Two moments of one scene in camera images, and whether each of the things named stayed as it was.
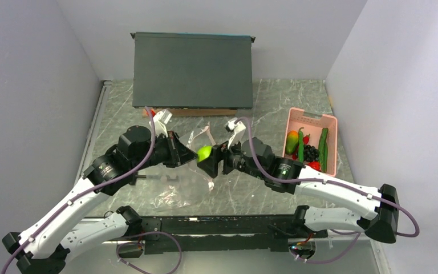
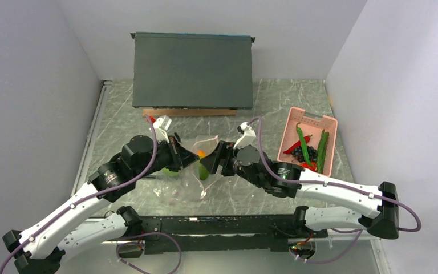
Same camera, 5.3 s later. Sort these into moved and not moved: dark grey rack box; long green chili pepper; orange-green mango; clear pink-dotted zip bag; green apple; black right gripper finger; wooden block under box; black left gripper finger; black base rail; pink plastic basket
Moved: long green chili pepper; orange-green mango; green apple; clear pink-dotted zip bag
Not moved: dark grey rack box; wooden block under box; pink plastic basket; black left gripper finger; black right gripper finger; black base rail
